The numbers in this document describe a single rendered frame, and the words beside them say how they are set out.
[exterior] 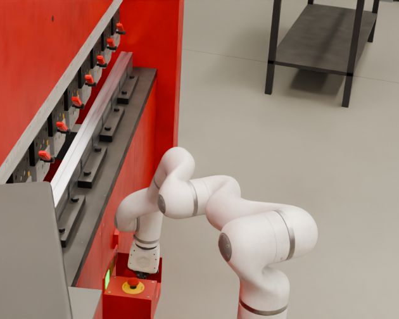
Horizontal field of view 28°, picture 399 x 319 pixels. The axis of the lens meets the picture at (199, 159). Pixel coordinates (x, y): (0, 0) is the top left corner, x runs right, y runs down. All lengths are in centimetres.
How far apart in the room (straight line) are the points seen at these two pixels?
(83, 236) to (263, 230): 106
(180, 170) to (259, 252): 50
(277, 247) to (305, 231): 8
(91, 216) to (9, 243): 209
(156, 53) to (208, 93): 206
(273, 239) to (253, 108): 418
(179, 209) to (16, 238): 139
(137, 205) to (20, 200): 167
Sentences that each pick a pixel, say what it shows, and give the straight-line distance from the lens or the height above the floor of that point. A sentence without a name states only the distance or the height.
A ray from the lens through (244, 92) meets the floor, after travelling 621.
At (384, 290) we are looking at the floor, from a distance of 412.
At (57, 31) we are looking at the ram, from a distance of 249.
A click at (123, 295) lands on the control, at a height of 78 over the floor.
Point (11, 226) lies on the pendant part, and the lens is 76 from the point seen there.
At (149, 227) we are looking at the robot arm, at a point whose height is 98.
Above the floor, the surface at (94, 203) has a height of 87.
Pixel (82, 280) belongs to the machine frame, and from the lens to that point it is 265.
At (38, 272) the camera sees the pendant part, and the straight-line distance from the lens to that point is 70.
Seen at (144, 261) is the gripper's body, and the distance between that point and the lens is 266.
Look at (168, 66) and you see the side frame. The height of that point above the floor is 89.
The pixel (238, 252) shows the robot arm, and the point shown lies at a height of 137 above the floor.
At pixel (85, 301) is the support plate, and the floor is 100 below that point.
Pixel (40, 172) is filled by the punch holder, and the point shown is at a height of 121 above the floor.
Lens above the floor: 235
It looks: 27 degrees down
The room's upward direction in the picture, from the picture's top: 3 degrees clockwise
